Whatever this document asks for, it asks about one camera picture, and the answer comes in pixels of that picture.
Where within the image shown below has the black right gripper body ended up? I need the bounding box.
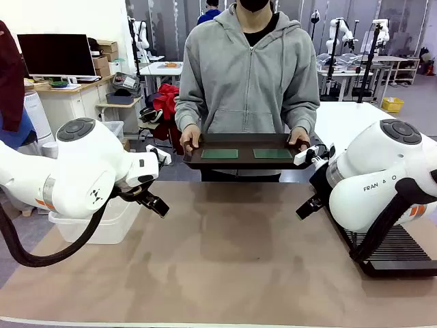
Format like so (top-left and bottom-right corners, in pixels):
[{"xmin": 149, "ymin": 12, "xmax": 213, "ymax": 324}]
[{"xmin": 309, "ymin": 160, "xmax": 330, "ymax": 206}]

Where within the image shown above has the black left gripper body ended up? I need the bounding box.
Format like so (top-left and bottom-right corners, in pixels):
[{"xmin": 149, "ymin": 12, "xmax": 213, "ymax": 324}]
[{"xmin": 115, "ymin": 178, "xmax": 162, "ymax": 208}]

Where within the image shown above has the green PCB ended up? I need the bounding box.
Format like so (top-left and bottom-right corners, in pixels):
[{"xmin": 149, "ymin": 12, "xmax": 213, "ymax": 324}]
[
  {"xmin": 200, "ymin": 149, "xmax": 240, "ymax": 161},
  {"xmin": 253, "ymin": 148, "xmax": 294, "ymax": 160}
]

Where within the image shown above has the dark brown tray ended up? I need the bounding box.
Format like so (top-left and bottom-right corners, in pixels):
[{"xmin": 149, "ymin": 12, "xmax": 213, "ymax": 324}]
[{"xmin": 182, "ymin": 133, "xmax": 310, "ymax": 171}]

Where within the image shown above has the gray-sleeved left forearm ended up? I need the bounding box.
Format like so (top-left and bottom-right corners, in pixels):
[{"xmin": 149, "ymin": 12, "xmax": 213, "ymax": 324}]
[{"xmin": 285, "ymin": 98, "xmax": 321, "ymax": 134}]

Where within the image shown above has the gray-sleeved right forearm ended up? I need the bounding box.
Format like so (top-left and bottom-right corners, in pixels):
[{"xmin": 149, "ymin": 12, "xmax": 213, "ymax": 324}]
[{"xmin": 174, "ymin": 98, "xmax": 202, "ymax": 133}]

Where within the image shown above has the person's left hand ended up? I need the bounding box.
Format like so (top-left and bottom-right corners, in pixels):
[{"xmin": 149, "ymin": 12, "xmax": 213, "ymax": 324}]
[{"xmin": 285, "ymin": 126, "xmax": 311, "ymax": 148}]

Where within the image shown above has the person's right hand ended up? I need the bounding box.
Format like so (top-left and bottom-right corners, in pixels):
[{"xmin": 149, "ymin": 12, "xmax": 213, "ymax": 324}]
[{"xmin": 180, "ymin": 124, "xmax": 202, "ymax": 153}]

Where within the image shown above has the clear plastic bin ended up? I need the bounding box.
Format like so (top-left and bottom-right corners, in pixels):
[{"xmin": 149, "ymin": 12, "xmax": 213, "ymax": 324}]
[{"xmin": 48, "ymin": 196, "xmax": 143, "ymax": 245}]

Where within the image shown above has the large white table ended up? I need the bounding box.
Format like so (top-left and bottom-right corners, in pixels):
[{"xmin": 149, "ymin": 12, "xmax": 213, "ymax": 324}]
[{"xmin": 312, "ymin": 101, "xmax": 437, "ymax": 148}]

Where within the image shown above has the black and white bag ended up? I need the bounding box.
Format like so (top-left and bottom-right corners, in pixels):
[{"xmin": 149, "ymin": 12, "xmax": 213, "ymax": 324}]
[{"xmin": 139, "ymin": 107, "xmax": 164, "ymax": 124}]

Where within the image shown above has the small wooden side table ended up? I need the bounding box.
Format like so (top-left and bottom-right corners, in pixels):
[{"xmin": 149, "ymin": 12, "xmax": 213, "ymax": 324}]
[{"xmin": 95, "ymin": 97, "xmax": 143, "ymax": 137}]

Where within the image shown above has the red garment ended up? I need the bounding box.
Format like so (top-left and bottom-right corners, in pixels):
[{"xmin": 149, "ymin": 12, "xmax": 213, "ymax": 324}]
[{"xmin": 152, "ymin": 83, "xmax": 181, "ymax": 120}]

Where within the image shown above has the dark gray plastic bin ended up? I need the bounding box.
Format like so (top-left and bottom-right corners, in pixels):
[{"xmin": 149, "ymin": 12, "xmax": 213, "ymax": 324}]
[{"xmin": 105, "ymin": 91, "xmax": 135, "ymax": 105}]

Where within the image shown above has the black slotted rack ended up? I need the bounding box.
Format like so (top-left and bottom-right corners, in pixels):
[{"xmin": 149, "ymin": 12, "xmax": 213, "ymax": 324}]
[{"xmin": 341, "ymin": 218, "xmax": 437, "ymax": 277}]

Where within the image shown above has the white paper roll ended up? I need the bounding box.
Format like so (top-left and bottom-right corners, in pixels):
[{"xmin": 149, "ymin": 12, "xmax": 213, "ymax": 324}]
[{"xmin": 41, "ymin": 141, "xmax": 59, "ymax": 159}]

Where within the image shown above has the yellow plastic basket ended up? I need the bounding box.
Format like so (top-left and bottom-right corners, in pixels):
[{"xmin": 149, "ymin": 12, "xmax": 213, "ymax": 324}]
[{"xmin": 381, "ymin": 97, "xmax": 405, "ymax": 113}]

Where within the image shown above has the white cabinet with wooden top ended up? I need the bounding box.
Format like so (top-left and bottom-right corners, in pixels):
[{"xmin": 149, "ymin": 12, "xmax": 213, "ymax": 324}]
[{"xmin": 33, "ymin": 74, "xmax": 115, "ymax": 139}]

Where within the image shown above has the gray tool case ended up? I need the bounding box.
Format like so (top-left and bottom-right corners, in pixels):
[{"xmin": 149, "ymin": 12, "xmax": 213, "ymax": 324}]
[{"xmin": 112, "ymin": 71, "xmax": 141, "ymax": 92}]

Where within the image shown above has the black tripod stand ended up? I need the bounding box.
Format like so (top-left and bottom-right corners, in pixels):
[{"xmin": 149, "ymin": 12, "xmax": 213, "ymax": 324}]
[
  {"xmin": 354, "ymin": 22, "xmax": 384, "ymax": 104},
  {"xmin": 320, "ymin": 18, "xmax": 343, "ymax": 102}
]

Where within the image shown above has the person in gray hoodie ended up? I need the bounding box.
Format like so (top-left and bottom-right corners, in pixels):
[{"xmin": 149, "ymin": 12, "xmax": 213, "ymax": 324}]
[{"xmin": 174, "ymin": 0, "xmax": 321, "ymax": 182}]

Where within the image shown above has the white background table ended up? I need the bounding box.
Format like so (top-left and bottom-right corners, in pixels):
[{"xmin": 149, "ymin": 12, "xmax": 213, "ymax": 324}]
[{"xmin": 139, "ymin": 61, "xmax": 182, "ymax": 95}]

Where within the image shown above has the white air purifier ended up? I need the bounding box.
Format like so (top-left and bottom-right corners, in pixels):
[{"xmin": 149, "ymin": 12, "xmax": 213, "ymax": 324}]
[{"xmin": 23, "ymin": 90, "xmax": 55, "ymax": 144}]

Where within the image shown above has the wooden background table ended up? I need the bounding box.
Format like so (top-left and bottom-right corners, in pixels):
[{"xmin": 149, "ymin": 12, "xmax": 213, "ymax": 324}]
[{"xmin": 367, "ymin": 55, "xmax": 421, "ymax": 86}]

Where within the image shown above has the black computer monitor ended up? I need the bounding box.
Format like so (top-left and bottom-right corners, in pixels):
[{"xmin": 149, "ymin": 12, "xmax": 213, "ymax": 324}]
[{"xmin": 16, "ymin": 33, "xmax": 98, "ymax": 78}]

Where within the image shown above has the person in dark red top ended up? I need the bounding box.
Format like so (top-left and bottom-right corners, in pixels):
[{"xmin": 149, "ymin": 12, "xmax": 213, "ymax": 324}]
[{"xmin": 0, "ymin": 20, "xmax": 37, "ymax": 151}]

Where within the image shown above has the black face mask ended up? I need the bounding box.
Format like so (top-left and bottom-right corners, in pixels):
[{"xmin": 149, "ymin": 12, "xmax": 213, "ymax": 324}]
[{"xmin": 238, "ymin": 0, "xmax": 270, "ymax": 14}]

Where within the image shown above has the background person in blue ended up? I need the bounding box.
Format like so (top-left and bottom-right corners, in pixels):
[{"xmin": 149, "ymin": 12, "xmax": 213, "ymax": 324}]
[{"xmin": 197, "ymin": 0, "xmax": 223, "ymax": 25}]

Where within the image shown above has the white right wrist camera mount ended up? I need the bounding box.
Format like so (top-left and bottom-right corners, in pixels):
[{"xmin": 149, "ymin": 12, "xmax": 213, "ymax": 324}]
[{"xmin": 294, "ymin": 145, "xmax": 337, "ymax": 165}]

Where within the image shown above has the black sleeved right arm cable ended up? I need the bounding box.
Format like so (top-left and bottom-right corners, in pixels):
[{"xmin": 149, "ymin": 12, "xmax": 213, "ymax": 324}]
[{"xmin": 350, "ymin": 177, "xmax": 437, "ymax": 263}]

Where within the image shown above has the black sleeved arm cable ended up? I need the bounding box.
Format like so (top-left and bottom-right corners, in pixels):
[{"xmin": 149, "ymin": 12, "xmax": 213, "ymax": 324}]
[
  {"xmin": 0, "ymin": 186, "xmax": 120, "ymax": 268},
  {"xmin": 350, "ymin": 177, "xmax": 437, "ymax": 263}
]

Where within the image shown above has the black sleeved left arm cable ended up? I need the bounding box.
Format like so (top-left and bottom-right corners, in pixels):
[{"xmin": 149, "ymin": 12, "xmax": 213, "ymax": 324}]
[{"xmin": 0, "ymin": 186, "xmax": 120, "ymax": 268}]

